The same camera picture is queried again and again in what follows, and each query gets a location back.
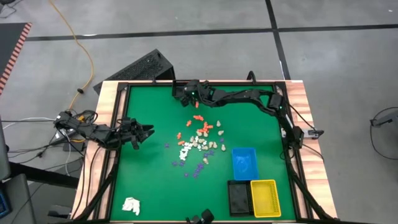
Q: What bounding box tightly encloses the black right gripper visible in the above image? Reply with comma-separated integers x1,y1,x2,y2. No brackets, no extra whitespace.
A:
180,79,210,108

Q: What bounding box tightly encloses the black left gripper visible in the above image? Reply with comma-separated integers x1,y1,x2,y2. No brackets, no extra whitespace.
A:
117,116,156,144

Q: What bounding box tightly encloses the green table mat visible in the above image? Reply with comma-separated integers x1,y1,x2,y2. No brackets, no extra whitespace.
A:
110,85,296,222

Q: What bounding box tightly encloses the black perforated metal case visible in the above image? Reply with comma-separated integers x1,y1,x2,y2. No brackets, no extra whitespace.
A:
93,49,176,95

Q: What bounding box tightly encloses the crumpled white paper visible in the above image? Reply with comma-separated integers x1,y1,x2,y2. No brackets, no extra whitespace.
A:
121,197,141,217

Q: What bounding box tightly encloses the blue plastic basket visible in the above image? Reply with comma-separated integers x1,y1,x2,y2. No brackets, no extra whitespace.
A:
231,147,259,182

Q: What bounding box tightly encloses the black floor beam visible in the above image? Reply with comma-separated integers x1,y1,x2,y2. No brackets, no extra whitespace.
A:
9,161,80,189

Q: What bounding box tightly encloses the black rectangular plastic basket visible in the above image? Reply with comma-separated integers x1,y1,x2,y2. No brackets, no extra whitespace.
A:
227,180,252,218

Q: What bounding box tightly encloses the yellow plastic basket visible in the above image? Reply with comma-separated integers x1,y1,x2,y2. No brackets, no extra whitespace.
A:
250,179,282,218

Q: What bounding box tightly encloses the small gray box device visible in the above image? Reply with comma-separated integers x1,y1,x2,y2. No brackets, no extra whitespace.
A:
307,128,325,138

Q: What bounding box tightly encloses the gray box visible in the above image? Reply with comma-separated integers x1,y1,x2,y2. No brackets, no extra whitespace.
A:
0,173,37,224

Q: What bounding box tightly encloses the black orange striped mat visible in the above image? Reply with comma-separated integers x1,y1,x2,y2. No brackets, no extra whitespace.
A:
0,22,33,96

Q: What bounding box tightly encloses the gray stand leg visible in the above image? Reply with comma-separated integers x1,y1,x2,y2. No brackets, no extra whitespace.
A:
369,111,398,128

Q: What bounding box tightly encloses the black metal table frame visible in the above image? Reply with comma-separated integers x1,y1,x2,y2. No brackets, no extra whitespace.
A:
72,79,336,224

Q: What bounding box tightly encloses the yellow extension cable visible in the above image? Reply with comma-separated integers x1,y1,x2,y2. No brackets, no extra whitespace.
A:
48,0,95,110

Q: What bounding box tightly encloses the white cable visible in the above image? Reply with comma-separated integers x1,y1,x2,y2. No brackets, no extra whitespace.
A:
2,116,56,129

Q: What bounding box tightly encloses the black floor cable loop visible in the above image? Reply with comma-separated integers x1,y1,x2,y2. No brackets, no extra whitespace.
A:
369,106,398,161

